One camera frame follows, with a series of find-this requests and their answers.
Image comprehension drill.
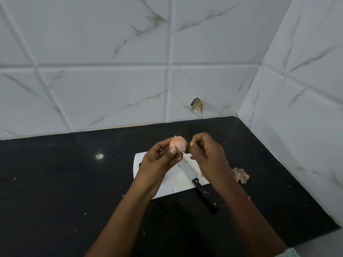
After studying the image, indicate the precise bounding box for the black-handled kitchen knife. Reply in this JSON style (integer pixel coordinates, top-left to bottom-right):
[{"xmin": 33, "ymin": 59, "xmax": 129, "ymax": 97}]
[{"xmin": 178, "ymin": 160, "xmax": 221, "ymax": 215}]

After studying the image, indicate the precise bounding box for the pile of onion peels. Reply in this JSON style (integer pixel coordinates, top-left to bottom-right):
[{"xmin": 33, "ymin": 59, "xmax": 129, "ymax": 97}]
[{"xmin": 232, "ymin": 168, "xmax": 250, "ymax": 184}]

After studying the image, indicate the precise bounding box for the white plastic cutting board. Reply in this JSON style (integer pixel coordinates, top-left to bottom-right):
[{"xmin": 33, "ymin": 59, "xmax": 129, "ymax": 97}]
[{"xmin": 133, "ymin": 151, "xmax": 211, "ymax": 200}]

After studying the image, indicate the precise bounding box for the person's left forearm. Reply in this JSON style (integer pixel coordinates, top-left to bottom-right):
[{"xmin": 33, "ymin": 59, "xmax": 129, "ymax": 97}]
[{"xmin": 84, "ymin": 184, "xmax": 152, "ymax": 257}]

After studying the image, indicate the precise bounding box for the broken tile hole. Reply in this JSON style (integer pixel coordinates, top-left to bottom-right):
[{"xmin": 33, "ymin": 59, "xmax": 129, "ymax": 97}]
[{"xmin": 190, "ymin": 97, "xmax": 204, "ymax": 114}]

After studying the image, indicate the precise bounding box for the orange thread bracelet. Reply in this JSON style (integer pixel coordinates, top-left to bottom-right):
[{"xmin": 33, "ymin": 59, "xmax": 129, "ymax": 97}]
[{"xmin": 221, "ymin": 196, "xmax": 252, "ymax": 208}]

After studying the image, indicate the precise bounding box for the person's right hand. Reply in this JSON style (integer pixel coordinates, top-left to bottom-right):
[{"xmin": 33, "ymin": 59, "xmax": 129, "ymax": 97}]
[{"xmin": 189, "ymin": 132, "xmax": 252, "ymax": 207}]

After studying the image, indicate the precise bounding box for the person's left hand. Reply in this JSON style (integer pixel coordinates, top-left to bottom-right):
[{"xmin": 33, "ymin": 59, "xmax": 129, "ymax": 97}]
[{"xmin": 132, "ymin": 137, "xmax": 184, "ymax": 200}]

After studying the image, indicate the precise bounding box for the small onion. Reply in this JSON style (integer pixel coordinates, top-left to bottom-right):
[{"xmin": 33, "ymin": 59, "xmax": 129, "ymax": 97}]
[{"xmin": 169, "ymin": 136, "xmax": 188, "ymax": 153}]

